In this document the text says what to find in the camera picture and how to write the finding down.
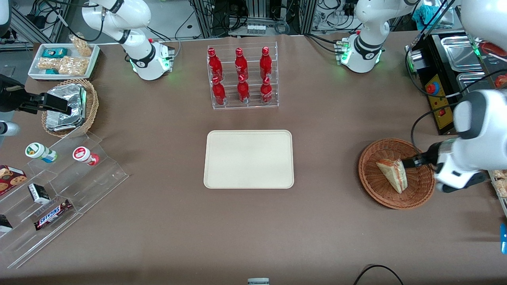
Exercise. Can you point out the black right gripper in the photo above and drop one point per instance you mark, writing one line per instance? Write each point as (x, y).
(11, 97)

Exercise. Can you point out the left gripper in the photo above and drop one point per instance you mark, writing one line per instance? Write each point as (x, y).
(426, 158)

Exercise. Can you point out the triangular sandwich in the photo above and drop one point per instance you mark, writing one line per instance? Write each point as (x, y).
(390, 174)

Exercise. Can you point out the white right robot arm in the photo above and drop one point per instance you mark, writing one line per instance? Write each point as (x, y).
(134, 16)

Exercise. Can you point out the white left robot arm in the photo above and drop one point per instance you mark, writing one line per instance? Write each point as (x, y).
(364, 23)

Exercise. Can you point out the brown wicker basket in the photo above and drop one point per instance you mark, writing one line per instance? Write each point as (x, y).
(416, 194)

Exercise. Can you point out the tan wicker basket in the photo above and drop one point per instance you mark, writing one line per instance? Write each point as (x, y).
(92, 107)

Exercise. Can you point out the white rectangular snack tray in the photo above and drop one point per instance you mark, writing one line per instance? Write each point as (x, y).
(35, 71)

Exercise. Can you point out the beige plastic tray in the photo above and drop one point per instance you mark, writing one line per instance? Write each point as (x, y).
(248, 159)

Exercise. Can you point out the silver foil packet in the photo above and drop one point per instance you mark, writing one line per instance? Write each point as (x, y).
(75, 99)

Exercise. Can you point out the small teal snack box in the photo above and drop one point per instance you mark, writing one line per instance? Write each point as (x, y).
(52, 71)

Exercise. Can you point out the clear peanut snack bag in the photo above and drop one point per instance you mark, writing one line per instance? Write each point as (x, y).
(73, 65)
(48, 63)
(82, 45)

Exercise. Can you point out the green cap yogurt bottle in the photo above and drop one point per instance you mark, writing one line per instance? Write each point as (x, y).
(39, 152)

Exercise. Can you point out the red cap yogurt bottle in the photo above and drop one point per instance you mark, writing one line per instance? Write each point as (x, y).
(84, 154)

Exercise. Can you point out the red emergency stop button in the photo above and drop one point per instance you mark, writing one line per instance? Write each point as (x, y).
(433, 88)

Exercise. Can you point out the clear acrylic stepped shelf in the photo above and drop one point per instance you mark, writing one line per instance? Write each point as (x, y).
(103, 174)

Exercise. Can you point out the clear fried snack container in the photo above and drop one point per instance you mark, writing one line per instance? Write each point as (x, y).
(501, 186)

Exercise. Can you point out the red cookie box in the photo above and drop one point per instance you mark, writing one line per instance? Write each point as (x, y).
(10, 179)

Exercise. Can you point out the small black white box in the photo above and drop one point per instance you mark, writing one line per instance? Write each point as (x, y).
(38, 193)

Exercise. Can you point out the steel food pan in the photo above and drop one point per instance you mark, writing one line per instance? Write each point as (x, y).
(473, 81)
(459, 53)

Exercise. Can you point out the black food warmer appliance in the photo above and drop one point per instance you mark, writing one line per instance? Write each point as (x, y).
(429, 59)

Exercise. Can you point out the brown snickers bar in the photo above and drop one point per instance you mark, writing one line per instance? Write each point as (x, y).
(52, 215)

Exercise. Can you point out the blue plastic object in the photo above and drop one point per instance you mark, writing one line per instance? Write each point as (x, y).
(504, 238)

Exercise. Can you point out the teal cloth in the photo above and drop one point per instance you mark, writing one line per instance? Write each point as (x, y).
(425, 15)

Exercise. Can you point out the red soda bottle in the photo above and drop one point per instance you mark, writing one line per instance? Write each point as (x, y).
(218, 93)
(266, 92)
(243, 91)
(215, 65)
(241, 65)
(265, 63)

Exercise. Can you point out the clear acrylic bottle rack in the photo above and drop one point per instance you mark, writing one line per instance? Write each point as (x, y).
(230, 104)

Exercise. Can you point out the white terminal block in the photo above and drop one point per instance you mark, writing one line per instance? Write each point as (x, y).
(256, 29)

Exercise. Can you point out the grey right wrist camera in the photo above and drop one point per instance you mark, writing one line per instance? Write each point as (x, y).
(8, 128)

